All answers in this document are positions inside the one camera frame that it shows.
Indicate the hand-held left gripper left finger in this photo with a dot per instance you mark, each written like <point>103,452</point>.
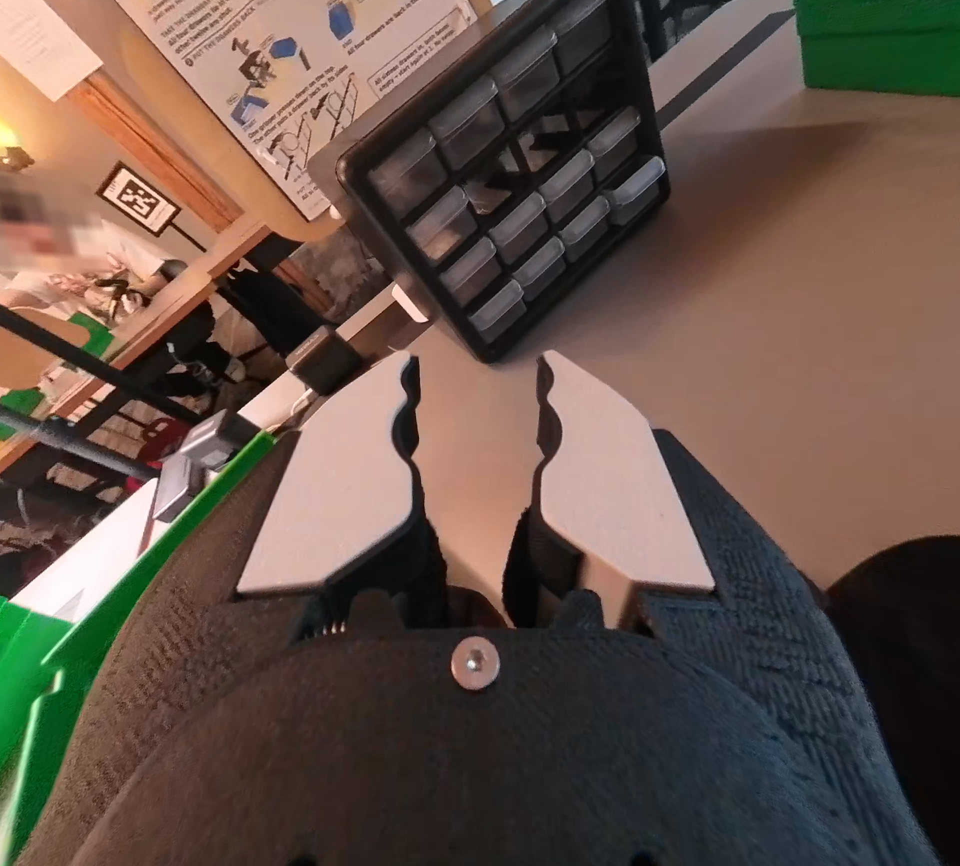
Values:
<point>337,491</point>

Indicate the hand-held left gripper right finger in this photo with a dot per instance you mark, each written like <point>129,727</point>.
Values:
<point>622,498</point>

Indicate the green plastic bin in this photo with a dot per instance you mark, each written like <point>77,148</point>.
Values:
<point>877,3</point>
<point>30,656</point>

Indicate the group of clear drawers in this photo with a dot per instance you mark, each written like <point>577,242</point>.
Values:
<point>461,123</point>

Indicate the black drawer cabinet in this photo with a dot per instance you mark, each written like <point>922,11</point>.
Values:
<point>628,56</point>

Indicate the black box device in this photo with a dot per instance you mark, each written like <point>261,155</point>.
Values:
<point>330,360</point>

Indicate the silver metal clamp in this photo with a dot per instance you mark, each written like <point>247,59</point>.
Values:
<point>202,442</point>

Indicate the black stand pole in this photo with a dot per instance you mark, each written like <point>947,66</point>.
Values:
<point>75,352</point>

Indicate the black textured chair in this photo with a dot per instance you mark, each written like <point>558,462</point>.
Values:
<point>915,656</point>

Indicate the black white marker sign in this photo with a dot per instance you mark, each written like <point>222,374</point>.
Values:
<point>139,197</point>

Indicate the white paper sheet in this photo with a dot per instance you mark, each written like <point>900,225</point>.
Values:
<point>37,33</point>

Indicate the wall lamp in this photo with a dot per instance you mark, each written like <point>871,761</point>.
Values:
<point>16,159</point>

